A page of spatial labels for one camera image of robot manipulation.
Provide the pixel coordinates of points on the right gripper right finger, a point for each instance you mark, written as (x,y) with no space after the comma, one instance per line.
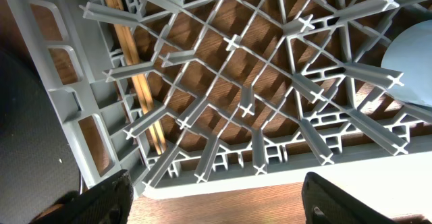
(324,202)

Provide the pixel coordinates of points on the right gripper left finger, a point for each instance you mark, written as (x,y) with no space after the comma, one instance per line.
(110,201)

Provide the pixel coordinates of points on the light blue cup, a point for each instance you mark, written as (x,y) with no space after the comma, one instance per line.
(410,53)

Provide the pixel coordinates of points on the round black serving tray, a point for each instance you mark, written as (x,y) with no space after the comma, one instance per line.
(38,168)

